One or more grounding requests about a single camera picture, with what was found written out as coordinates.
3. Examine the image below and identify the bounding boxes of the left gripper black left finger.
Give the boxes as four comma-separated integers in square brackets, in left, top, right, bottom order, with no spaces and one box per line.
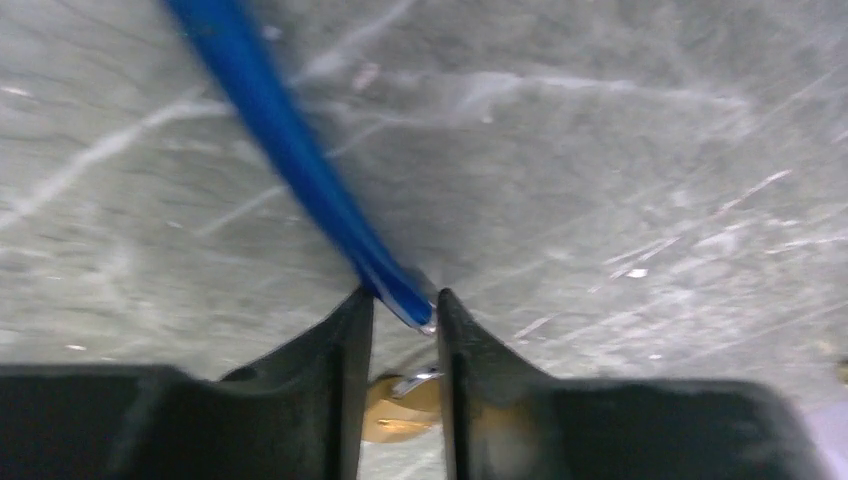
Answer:
[1,289,374,479]

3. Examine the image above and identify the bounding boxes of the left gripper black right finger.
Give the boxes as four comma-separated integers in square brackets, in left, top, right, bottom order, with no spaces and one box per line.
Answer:
[436,289,828,479]

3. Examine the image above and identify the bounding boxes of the blue cable with connectors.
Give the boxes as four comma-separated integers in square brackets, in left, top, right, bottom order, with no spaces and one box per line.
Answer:
[162,0,439,336]

